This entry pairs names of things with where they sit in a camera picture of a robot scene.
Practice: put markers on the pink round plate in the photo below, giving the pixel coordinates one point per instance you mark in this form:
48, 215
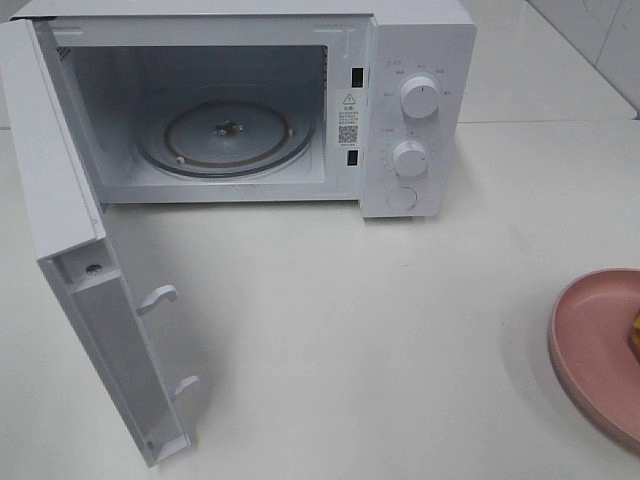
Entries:
589, 340

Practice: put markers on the burger with sesame bun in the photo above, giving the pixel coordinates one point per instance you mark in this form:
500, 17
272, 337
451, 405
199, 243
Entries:
634, 336

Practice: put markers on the white microwave oven body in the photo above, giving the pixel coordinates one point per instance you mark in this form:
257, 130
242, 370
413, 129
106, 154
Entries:
341, 62

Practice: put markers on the white microwave door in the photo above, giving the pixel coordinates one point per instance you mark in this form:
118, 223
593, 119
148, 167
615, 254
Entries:
72, 240

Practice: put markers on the upper white power knob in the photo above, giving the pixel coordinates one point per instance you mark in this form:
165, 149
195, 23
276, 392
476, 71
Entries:
420, 95

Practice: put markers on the round white door release button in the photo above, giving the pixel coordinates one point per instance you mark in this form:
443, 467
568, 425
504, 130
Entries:
402, 199

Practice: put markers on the white timer knob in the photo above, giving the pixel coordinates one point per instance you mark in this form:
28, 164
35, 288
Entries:
410, 158

